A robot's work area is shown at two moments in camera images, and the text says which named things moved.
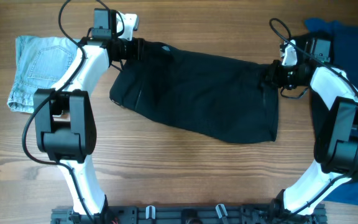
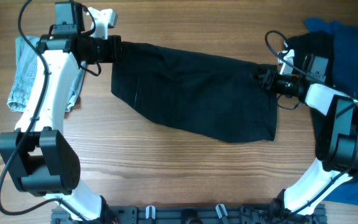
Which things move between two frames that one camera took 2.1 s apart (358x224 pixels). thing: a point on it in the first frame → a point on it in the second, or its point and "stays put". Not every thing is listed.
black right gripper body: [283, 76] → [281, 84]
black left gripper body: [132, 50] → [104, 51]
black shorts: [224, 98] stays put
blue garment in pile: [354, 48] stays put
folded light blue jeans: [40, 62] stays put
